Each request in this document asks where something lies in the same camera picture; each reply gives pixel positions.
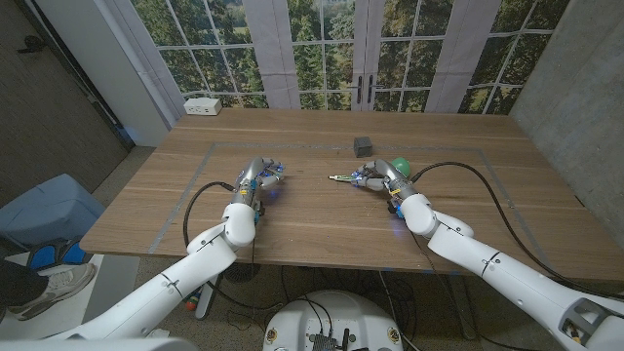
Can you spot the green ball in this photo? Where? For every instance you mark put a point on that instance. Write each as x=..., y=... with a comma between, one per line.
x=402, y=165

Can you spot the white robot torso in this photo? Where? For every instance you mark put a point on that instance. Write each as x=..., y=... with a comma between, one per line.
x=336, y=317

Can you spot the white power strip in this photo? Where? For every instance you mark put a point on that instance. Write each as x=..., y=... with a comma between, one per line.
x=203, y=106

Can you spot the grey sneaker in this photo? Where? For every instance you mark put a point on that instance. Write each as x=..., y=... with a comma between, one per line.
x=58, y=287

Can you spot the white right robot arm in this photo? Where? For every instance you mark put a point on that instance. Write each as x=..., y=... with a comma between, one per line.
x=487, y=258

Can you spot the dark grey block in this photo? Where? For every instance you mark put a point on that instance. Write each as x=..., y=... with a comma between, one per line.
x=363, y=146

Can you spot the printed window backdrop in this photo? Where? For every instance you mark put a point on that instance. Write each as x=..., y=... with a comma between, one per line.
x=317, y=49

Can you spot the blue-grey bin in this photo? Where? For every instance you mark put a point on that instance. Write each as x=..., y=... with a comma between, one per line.
x=49, y=209

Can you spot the white marker body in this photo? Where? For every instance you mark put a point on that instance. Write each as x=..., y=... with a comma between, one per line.
x=341, y=178

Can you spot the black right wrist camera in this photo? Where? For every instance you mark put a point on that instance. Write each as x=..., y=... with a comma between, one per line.
x=395, y=208

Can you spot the black round mesh object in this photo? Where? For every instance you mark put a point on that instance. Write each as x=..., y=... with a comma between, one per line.
x=241, y=273

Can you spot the grey table leg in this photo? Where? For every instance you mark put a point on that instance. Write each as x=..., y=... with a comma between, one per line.
x=207, y=300
x=460, y=302

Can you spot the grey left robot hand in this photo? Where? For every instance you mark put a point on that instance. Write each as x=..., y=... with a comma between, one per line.
x=251, y=175

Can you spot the blue padded object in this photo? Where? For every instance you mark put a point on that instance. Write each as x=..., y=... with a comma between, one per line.
x=44, y=256

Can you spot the person's black trouser leg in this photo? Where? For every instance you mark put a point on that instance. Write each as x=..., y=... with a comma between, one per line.
x=19, y=283

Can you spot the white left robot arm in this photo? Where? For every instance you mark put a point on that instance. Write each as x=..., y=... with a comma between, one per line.
x=205, y=253

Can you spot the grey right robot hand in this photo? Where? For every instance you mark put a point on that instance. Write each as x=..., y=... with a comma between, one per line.
x=390, y=175

